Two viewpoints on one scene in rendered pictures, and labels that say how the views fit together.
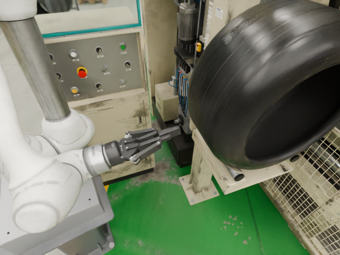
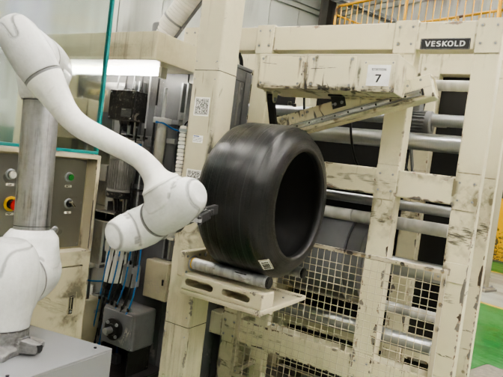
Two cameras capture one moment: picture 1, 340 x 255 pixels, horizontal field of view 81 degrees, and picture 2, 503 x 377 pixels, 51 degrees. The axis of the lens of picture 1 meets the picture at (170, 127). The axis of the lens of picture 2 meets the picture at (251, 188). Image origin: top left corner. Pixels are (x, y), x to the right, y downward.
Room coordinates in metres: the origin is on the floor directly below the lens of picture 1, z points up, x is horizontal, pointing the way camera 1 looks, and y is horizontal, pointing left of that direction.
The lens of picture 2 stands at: (-0.91, 0.96, 1.32)
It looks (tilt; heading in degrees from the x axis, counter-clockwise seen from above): 3 degrees down; 320
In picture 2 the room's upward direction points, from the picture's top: 7 degrees clockwise
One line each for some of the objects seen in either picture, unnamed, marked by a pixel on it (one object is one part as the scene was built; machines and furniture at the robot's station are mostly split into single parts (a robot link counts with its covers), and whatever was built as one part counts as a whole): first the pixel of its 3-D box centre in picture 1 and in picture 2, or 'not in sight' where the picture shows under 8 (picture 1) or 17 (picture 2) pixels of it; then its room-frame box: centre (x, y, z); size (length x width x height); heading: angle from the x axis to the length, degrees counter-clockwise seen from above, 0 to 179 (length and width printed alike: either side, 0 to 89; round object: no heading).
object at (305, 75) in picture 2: not in sight; (333, 78); (0.62, -0.67, 1.71); 0.61 x 0.25 x 0.15; 19
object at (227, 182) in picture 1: (215, 154); (226, 289); (0.59, -0.22, 0.84); 0.36 x 0.09 x 0.06; 19
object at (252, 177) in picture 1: (239, 151); (245, 293); (0.64, -0.35, 0.80); 0.37 x 0.36 x 0.02; 109
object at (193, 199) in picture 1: (198, 185); not in sight; (0.87, -0.25, 0.02); 0.27 x 0.27 x 0.04; 19
